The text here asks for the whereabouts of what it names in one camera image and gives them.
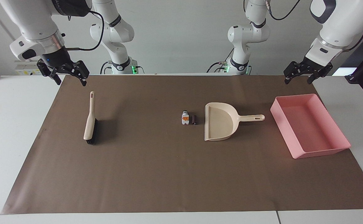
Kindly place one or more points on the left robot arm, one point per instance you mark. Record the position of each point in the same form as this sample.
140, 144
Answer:
340, 25

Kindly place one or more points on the pink plastic bin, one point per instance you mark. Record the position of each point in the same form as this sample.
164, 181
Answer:
309, 127

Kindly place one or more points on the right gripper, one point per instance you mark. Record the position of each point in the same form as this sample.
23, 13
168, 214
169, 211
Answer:
57, 57

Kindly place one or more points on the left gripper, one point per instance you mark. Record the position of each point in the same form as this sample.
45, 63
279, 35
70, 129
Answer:
316, 68

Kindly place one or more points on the small dark brown cylinder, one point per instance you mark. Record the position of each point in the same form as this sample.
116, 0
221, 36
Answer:
194, 119

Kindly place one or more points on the small white and orange part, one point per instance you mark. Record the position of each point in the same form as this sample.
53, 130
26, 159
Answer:
185, 118

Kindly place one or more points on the beige plastic dustpan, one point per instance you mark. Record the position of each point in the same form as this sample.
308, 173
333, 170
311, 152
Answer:
218, 123

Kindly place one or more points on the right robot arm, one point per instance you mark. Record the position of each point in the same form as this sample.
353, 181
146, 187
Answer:
41, 21

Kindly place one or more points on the beige brush with black bristles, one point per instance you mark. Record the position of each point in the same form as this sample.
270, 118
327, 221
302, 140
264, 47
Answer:
89, 123

